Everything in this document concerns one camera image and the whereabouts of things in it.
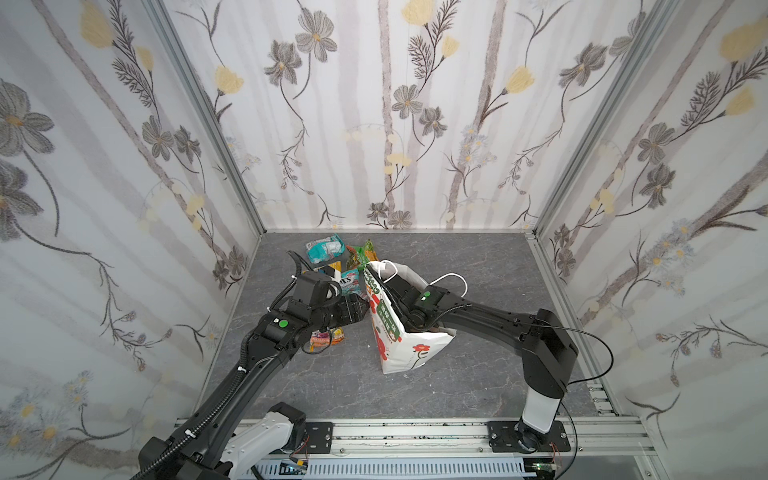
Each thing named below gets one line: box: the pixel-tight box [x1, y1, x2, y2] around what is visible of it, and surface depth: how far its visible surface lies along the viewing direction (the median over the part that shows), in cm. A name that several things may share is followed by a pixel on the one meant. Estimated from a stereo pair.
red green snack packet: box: [345, 239, 379, 272], surface depth 113 cm
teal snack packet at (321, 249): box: [306, 233, 345, 263], surface depth 113 cm
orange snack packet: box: [309, 328, 344, 353], surface depth 90 cm
